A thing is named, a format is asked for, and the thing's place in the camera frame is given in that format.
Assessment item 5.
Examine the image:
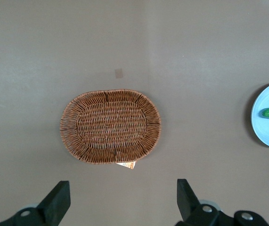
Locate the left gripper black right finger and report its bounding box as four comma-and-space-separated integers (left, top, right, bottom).
175, 178, 269, 226

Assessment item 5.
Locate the brown oval wicker basket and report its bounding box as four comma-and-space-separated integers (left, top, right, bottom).
59, 89, 162, 165

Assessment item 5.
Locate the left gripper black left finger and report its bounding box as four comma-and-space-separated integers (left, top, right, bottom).
0, 180, 71, 226

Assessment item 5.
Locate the orange paper tag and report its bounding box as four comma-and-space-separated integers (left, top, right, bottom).
115, 161, 137, 170

